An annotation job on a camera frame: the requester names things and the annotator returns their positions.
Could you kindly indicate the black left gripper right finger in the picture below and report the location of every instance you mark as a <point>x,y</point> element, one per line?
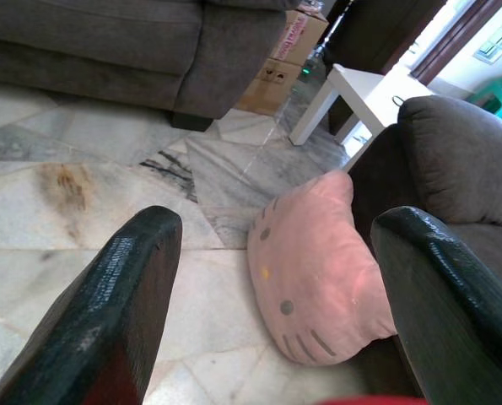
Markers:
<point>444,304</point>

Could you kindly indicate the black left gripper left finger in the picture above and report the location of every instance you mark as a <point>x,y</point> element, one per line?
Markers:
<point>107,295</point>

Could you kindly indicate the red pillow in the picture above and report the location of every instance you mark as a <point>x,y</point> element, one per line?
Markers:
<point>368,401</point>

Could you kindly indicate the pink cat face pillow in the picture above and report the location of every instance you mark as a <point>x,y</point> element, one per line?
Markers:
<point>314,270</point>

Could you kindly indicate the grey brown fabric sofa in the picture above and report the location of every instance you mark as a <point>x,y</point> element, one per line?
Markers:
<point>107,50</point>

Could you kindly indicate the grey brown fabric armchair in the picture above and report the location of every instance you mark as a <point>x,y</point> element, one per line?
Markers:
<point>453,169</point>

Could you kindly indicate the teal plastic chair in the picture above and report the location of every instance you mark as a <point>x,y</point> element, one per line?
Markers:
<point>501,99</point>

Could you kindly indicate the white side table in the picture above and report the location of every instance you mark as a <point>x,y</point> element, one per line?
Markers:
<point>360,90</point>

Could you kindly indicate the cardboard box with black symbols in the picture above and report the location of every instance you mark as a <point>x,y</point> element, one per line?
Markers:
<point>269,86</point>

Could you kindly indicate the dark brown door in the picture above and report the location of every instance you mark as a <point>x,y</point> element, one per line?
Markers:
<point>373,34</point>

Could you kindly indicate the cardboard box with red tape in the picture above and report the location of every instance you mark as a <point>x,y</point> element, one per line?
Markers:
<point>301,38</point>

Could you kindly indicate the brown door frame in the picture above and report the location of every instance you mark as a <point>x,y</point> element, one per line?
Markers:
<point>457,38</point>

